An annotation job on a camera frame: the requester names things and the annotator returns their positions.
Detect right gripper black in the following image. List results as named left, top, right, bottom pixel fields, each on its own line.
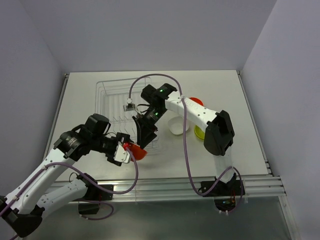
left=132, top=105, right=167, bottom=150

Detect orange bowl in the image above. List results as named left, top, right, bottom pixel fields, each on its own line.
left=189, top=97, right=204, bottom=106
left=123, top=142, right=148, bottom=161

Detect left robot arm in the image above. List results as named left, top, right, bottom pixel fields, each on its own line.
left=0, top=113, right=137, bottom=238

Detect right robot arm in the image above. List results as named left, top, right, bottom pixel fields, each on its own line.
left=132, top=83, right=235, bottom=184

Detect white square bowl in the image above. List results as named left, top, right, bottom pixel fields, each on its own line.
left=167, top=116, right=184, bottom=136

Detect green bowl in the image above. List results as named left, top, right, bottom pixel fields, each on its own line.
left=194, top=125, right=205, bottom=140

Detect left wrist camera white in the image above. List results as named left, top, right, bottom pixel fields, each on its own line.
left=113, top=142, right=132, bottom=164

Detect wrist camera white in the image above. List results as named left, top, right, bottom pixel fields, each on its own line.
left=113, top=142, right=132, bottom=164
left=123, top=98, right=136, bottom=112

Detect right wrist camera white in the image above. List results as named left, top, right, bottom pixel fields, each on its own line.
left=123, top=98, right=136, bottom=112

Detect wire dish rack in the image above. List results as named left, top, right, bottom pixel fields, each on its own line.
left=95, top=77, right=161, bottom=155

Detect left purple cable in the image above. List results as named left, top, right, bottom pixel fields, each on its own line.
left=0, top=146, right=140, bottom=240

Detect purple cable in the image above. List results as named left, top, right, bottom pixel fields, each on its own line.
left=0, top=146, right=140, bottom=240
left=127, top=73, right=244, bottom=214

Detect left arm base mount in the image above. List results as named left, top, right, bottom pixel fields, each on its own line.
left=82, top=185, right=113, bottom=201

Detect black box under rail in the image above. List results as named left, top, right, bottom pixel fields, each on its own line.
left=77, top=203, right=100, bottom=216

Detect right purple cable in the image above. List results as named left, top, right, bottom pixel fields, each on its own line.
left=127, top=73, right=244, bottom=214

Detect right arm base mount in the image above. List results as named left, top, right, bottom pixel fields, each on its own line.
left=199, top=179, right=246, bottom=198

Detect aluminium rail front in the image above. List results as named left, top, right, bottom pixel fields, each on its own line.
left=44, top=174, right=287, bottom=205

